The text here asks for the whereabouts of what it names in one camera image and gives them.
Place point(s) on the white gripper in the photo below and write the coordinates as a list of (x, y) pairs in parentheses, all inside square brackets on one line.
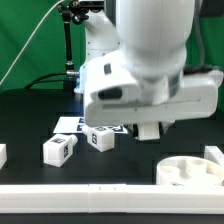
[(113, 97)]

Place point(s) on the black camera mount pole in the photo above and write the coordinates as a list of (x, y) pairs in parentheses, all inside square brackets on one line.
[(77, 12)]

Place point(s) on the white right fence bar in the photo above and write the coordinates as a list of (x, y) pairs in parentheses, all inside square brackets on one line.
[(214, 154)]

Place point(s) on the green backdrop curtain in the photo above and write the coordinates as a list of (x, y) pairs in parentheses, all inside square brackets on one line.
[(45, 53)]

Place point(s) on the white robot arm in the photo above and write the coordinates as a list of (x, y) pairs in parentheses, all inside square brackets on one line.
[(143, 81)]

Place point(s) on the white left fence bar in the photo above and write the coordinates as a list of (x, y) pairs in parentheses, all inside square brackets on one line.
[(3, 155)]

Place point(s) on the paper sheet with markers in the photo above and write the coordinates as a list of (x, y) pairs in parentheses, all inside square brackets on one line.
[(66, 125)]

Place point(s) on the white front fence bar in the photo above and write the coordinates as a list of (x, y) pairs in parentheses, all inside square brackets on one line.
[(121, 198)]

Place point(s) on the round white stool seat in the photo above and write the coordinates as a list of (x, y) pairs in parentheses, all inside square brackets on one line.
[(189, 171)]

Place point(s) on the white fence bar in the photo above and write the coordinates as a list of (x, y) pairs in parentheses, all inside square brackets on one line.
[(121, 198), (3, 155), (214, 154)]

